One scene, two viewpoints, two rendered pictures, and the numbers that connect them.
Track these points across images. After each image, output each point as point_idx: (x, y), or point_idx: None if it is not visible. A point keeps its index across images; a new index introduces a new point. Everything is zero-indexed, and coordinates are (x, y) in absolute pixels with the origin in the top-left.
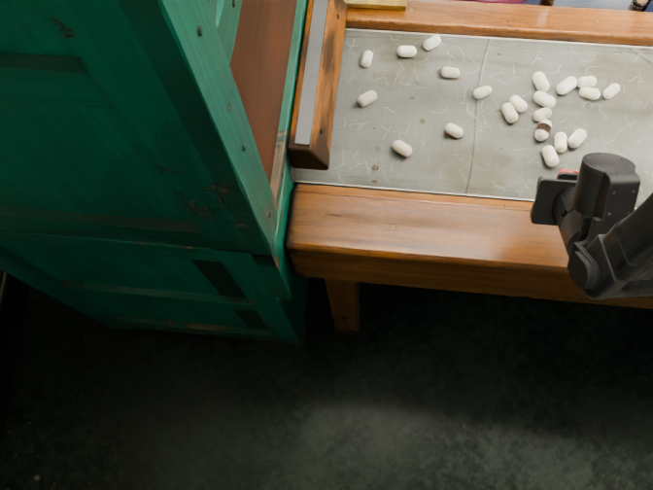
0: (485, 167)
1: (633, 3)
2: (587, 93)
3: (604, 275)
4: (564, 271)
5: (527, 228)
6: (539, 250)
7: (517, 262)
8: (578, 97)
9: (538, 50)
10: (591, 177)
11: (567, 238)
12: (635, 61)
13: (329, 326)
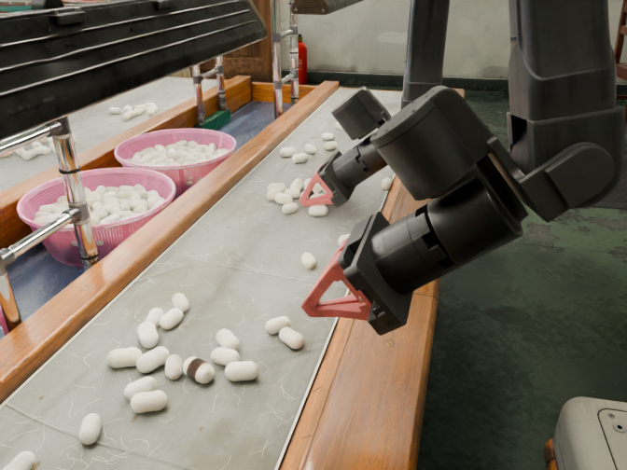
0: (224, 458)
1: (88, 259)
2: (172, 317)
3: (601, 131)
4: (424, 388)
5: (355, 413)
6: (392, 405)
7: (411, 436)
8: (169, 332)
9: (73, 354)
10: (428, 120)
11: (489, 220)
12: (155, 282)
13: None
